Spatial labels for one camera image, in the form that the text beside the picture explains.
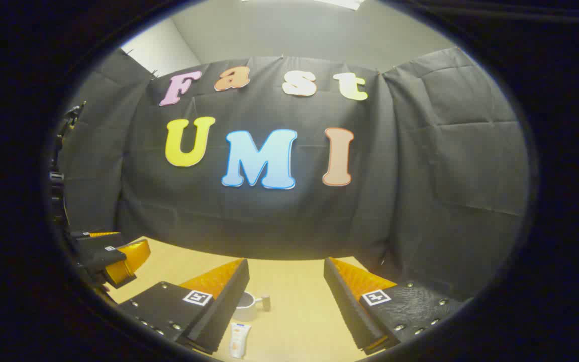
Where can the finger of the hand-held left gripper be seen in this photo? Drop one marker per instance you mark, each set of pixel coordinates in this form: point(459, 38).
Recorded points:
point(93, 257)
point(86, 237)

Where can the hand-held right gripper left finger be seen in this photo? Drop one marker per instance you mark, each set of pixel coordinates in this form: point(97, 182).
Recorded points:
point(226, 306)

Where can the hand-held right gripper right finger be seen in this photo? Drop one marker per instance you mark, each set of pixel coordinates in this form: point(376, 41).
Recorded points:
point(345, 301)

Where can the white toothpaste tube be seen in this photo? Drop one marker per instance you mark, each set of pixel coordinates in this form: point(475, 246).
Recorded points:
point(239, 339)

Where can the light wooden desktop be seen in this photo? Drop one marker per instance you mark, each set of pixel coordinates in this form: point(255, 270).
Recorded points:
point(294, 301)

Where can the black backdrop cloth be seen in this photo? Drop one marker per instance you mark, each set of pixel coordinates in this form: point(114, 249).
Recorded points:
point(420, 176)

